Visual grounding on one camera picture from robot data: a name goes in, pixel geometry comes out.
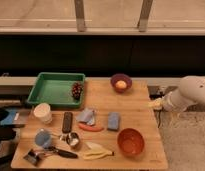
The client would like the black handled spatula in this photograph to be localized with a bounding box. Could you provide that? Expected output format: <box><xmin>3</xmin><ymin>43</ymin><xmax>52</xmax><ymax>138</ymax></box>
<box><xmin>24</xmin><ymin>146</ymin><xmax>78</xmax><ymax>166</ymax></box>

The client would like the purple bowl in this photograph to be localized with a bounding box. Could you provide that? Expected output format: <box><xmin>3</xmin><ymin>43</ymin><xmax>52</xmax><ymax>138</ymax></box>
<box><xmin>110</xmin><ymin>73</ymin><xmax>132</xmax><ymax>93</ymax></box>

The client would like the blue sponge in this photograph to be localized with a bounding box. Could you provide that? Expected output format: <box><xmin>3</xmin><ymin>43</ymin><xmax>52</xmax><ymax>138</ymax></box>
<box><xmin>107</xmin><ymin>112</ymin><xmax>120</xmax><ymax>131</ymax></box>

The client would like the black remote control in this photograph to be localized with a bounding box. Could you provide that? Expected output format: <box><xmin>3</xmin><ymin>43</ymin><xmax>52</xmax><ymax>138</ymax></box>
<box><xmin>62</xmin><ymin>112</ymin><xmax>73</xmax><ymax>133</ymax></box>

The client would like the blue measuring cup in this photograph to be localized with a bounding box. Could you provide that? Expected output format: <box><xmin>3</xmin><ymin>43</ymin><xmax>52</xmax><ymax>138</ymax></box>
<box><xmin>34</xmin><ymin>129</ymin><xmax>58</xmax><ymax>148</ymax></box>

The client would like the red toy chili pepper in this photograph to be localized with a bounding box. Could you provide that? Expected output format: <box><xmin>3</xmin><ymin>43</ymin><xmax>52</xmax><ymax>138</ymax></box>
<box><xmin>78</xmin><ymin>123</ymin><xmax>104</xmax><ymax>132</ymax></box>

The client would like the blue box on left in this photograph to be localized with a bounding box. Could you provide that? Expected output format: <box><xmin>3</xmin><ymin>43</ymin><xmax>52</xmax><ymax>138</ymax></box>
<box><xmin>0</xmin><ymin>109</ymin><xmax>26</xmax><ymax>126</ymax></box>

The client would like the right metal window post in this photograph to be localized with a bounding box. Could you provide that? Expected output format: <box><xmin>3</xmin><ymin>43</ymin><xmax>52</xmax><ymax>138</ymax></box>
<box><xmin>137</xmin><ymin>0</ymin><xmax>153</xmax><ymax>32</ymax></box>

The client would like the yellow egg shaped ball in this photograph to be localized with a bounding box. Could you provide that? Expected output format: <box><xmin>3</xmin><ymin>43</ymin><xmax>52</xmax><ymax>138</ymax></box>
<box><xmin>115</xmin><ymin>80</ymin><xmax>127</xmax><ymax>89</ymax></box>

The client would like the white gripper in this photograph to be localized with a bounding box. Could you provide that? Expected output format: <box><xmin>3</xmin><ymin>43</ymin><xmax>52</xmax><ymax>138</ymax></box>
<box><xmin>148</xmin><ymin>94</ymin><xmax>173</xmax><ymax>111</ymax></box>

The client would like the metal window post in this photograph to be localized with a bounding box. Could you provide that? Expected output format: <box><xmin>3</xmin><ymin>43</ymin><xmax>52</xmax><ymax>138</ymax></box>
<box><xmin>74</xmin><ymin>0</ymin><xmax>86</xmax><ymax>32</ymax></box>
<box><xmin>137</xmin><ymin>0</ymin><xmax>153</xmax><ymax>32</ymax></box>

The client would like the green plastic tray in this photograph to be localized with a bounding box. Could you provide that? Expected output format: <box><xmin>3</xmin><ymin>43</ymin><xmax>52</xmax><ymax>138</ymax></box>
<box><xmin>27</xmin><ymin>72</ymin><xmax>85</xmax><ymax>108</ymax></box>

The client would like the blue grey crumpled cloth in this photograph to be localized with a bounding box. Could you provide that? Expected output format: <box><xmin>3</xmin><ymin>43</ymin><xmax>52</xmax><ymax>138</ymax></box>
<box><xmin>76</xmin><ymin>108</ymin><xmax>95</xmax><ymax>126</ymax></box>

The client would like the white paper cup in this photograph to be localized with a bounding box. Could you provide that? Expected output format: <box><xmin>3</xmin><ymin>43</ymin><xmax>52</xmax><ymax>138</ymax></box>
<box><xmin>33</xmin><ymin>103</ymin><xmax>52</xmax><ymax>124</ymax></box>

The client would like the left metal window post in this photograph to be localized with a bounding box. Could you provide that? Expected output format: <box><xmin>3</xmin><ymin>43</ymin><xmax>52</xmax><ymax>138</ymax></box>
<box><xmin>74</xmin><ymin>0</ymin><xmax>86</xmax><ymax>32</ymax></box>

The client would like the silver metal measuring cup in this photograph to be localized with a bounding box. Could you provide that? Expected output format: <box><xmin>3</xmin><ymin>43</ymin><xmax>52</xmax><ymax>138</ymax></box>
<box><xmin>60</xmin><ymin>132</ymin><xmax>80</xmax><ymax>148</ymax></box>

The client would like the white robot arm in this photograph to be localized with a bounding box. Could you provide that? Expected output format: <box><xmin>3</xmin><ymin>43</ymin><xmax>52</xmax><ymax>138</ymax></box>
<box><xmin>148</xmin><ymin>76</ymin><xmax>205</xmax><ymax>113</ymax></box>

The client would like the red bowl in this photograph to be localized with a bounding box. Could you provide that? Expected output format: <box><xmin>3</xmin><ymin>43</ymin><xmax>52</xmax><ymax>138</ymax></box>
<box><xmin>117</xmin><ymin>128</ymin><xmax>145</xmax><ymax>157</ymax></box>

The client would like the dark red grape bunch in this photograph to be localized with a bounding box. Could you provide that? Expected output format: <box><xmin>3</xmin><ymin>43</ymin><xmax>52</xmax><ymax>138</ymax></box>
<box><xmin>71</xmin><ymin>82</ymin><xmax>83</xmax><ymax>100</ymax></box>

